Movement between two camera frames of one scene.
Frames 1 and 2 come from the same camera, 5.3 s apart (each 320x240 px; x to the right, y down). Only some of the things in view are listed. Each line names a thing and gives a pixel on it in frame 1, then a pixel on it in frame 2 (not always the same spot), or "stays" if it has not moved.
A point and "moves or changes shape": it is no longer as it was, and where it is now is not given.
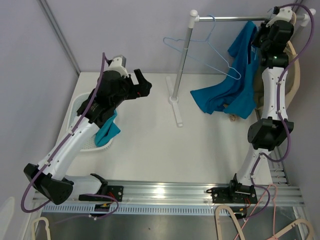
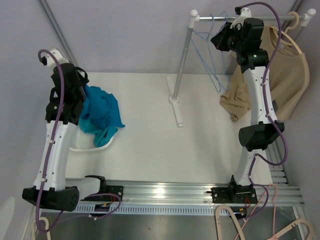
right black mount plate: (235, 193) stays
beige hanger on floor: (217, 222) stays
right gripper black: (263, 28) → (218, 40)
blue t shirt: (237, 92) moves or changes shape
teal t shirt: (109, 130) stays
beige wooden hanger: (290, 50) moves or changes shape
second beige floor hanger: (311, 234) stays
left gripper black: (141, 90) → (83, 80)
